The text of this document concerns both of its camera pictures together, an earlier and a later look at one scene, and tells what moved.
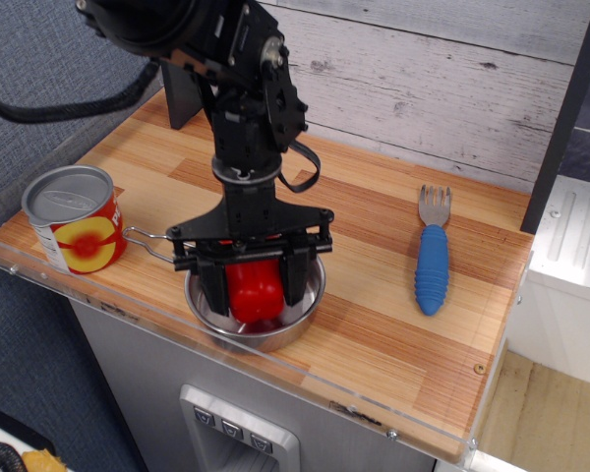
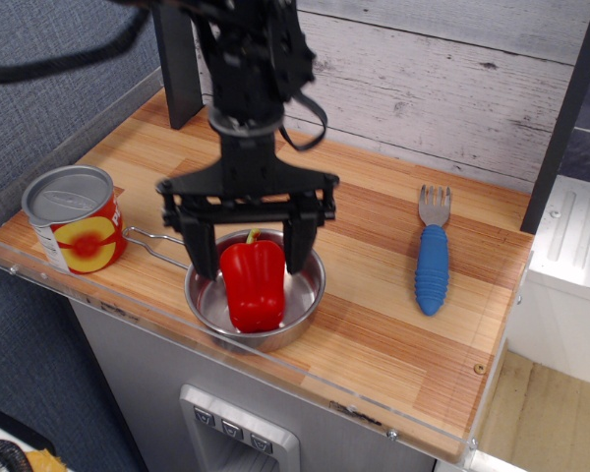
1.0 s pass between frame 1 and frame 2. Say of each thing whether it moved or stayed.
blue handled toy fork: stayed
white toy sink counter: stayed
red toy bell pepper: stayed
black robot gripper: moved
